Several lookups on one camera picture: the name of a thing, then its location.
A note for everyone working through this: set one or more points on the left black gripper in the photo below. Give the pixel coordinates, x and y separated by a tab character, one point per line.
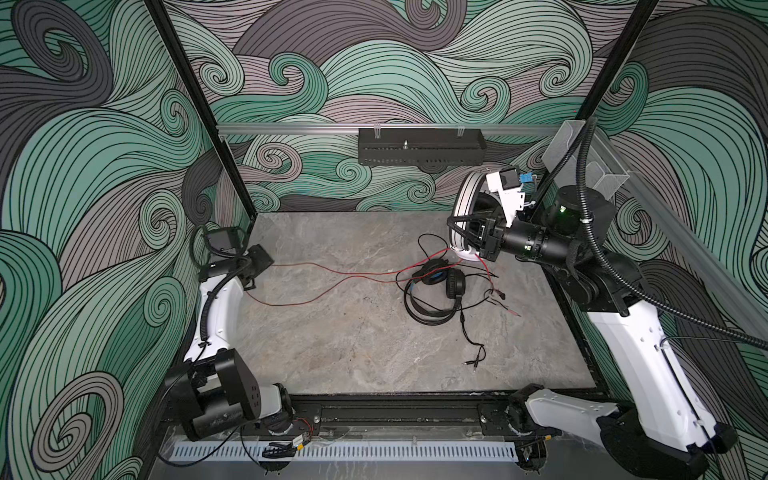
261	256

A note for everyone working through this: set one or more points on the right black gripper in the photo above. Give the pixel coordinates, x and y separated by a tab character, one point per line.
503	242

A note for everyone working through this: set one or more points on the white headphones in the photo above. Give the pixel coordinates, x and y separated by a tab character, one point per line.
473	197

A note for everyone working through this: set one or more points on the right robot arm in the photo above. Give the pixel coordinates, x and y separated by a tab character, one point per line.
667	430

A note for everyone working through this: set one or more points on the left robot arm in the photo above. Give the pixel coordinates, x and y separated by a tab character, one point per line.
213	390

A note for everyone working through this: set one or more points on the black blue headphones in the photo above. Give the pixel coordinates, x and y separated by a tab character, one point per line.
434	294

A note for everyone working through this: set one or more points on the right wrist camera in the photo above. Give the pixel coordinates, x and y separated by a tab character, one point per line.
507	187

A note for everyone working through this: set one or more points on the clear plastic wall bin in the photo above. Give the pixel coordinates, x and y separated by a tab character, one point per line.
606	171

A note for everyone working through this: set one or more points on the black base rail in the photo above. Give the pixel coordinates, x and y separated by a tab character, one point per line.
396	414

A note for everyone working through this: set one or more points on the white slotted cable duct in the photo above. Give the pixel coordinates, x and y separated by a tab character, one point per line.
390	450

